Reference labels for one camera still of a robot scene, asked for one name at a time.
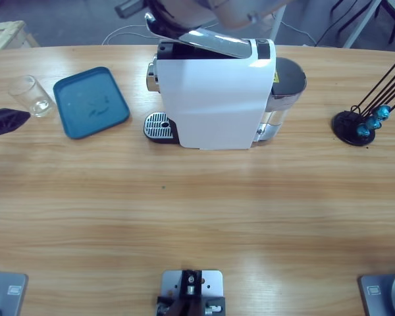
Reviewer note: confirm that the black capsule holder with rods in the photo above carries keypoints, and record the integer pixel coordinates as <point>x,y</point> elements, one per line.
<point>344,128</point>

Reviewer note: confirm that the teal plastic tray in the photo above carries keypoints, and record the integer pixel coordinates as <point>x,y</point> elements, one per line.
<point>92,102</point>

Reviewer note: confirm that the chrome coffee machine lever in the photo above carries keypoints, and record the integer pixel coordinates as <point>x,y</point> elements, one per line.
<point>214,41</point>

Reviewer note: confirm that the arm grey base plate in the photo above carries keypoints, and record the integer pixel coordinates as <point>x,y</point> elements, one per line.
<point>385,293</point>
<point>6,293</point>

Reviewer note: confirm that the black metal chair frame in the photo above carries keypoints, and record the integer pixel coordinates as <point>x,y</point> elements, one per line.
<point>394,28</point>

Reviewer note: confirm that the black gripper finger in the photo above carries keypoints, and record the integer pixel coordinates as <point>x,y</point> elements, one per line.
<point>5,123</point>

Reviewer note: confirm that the light wooden crate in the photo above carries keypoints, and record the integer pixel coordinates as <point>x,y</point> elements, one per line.
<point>6,33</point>

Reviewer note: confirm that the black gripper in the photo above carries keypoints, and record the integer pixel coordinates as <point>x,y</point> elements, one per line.
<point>158,13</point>

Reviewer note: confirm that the clear water tank black lid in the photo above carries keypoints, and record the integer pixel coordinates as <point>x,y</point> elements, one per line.
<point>288,75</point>

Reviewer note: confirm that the grey centre mount plate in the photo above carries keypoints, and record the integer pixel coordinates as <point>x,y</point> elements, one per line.
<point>214,283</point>

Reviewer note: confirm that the blue coffee capsule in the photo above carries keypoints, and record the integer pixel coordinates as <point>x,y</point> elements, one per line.
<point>363,131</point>
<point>382,113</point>
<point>373,124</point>

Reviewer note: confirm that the white capsule coffee machine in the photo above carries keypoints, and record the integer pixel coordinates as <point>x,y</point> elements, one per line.
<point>214,98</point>

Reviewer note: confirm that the clear drinking glass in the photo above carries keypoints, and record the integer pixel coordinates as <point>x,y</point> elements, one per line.
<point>36,102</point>

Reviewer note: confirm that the white metal table leg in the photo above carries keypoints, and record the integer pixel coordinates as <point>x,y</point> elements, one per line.
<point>278,28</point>
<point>361,29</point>

